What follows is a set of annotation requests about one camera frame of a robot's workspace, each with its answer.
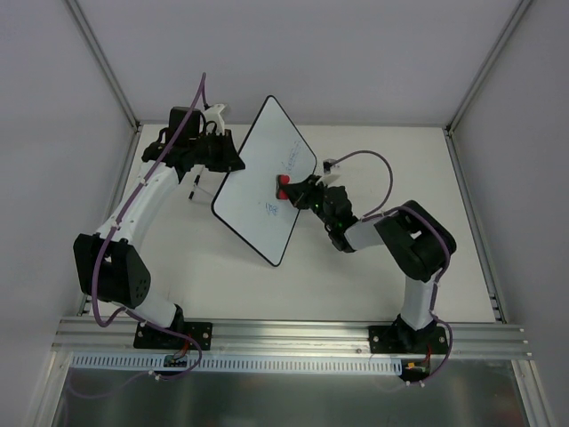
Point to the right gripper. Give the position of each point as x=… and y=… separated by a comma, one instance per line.
x=311, y=194

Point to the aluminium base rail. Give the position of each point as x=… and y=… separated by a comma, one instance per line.
x=296, y=338

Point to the left aluminium frame post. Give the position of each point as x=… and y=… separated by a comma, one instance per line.
x=85, y=29

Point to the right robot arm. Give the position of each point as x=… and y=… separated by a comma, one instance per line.
x=417, y=243

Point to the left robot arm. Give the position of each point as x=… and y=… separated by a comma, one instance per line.
x=109, y=266

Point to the white wire whiteboard stand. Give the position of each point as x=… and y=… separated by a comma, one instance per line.
x=197, y=187

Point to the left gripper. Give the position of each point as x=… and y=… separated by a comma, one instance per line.
x=220, y=149

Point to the right side aluminium rail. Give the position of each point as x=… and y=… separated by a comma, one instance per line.
x=482, y=255

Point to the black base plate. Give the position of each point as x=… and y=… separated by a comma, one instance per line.
x=148, y=338
x=396, y=339

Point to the aluminium frame post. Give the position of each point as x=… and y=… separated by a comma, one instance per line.
x=507, y=32
x=85, y=29

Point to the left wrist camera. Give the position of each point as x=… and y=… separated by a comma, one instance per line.
x=214, y=118

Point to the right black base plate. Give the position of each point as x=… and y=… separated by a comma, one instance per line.
x=396, y=339

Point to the right aluminium frame post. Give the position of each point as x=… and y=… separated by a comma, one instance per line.
x=507, y=32

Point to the red black whiteboard eraser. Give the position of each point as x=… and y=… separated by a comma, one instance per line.
x=282, y=180

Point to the white whiteboard black frame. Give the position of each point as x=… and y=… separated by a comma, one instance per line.
x=246, y=200

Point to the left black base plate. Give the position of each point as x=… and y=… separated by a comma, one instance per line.
x=148, y=338

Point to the white slotted cable duct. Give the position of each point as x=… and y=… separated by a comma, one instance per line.
x=238, y=364

